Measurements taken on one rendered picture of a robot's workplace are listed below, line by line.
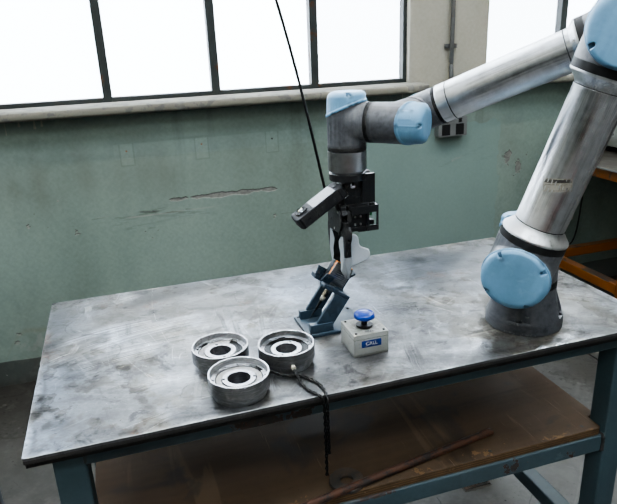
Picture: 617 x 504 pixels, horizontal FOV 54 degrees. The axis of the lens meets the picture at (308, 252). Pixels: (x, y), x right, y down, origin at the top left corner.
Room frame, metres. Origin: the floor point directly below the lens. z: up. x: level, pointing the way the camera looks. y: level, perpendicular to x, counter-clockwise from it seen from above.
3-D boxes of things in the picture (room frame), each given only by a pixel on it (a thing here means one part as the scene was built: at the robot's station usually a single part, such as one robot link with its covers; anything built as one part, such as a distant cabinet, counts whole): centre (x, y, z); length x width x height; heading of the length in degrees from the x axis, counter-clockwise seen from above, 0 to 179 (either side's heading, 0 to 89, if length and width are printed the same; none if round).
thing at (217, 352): (1.01, 0.17, 0.82); 0.10 x 0.10 x 0.04
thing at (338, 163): (1.17, -0.08, 1.14); 0.08 x 0.08 x 0.05
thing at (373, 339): (1.05, -0.11, 0.82); 0.08 x 0.07 x 0.05; 107
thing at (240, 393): (0.91, 0.13, 0.82); 0.10 x 0.10 x 0.04
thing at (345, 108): (1.17, -0.09, 1.22); 0.09 x 0.08 x 0.11; 63
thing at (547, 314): (1.14, -0.44, 0.85); 0.15 x 0.15 x 0.10
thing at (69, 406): (1.21, -0.05, 0.79); 1.20 x 0.60 x 0.02; 107
